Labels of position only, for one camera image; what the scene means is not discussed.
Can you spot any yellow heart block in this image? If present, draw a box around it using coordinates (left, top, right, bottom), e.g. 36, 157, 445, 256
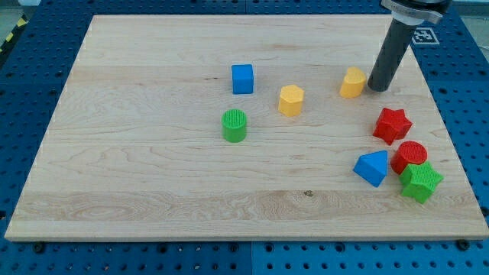
339, 66, 367, 99

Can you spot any light wooden board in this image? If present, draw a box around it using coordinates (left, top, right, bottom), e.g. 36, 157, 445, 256
5, 15, 488, 242

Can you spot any white fiducial marker tag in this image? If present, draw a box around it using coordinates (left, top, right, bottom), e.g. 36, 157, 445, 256
412, 27, 439, 45

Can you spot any blue cube block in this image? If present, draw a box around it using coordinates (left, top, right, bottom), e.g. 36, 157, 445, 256
232, 64, 254, 95

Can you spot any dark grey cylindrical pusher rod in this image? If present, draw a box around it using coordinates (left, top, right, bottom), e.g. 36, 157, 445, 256
368, 18, 416, 92

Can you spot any green star block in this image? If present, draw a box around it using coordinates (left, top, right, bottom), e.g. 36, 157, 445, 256
399, 161, 444, 204

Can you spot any blue triangle block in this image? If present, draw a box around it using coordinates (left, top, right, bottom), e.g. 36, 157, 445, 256
353, 150, 388, 188

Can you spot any red star block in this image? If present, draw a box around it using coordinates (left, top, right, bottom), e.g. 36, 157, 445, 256
372, 108, 413, 145

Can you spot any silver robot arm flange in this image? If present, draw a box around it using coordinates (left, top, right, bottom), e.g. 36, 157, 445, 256
381, 0, 452, 26

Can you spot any red cylinder block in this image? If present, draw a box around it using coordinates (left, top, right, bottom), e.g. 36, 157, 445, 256
390, 141, 428, 174

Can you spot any green cylinder block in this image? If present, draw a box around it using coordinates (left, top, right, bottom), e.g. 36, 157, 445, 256
221, 109, 247, 143

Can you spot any yellow hexagon block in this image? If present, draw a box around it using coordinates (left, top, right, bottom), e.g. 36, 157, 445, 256
278, 85, 305, 117

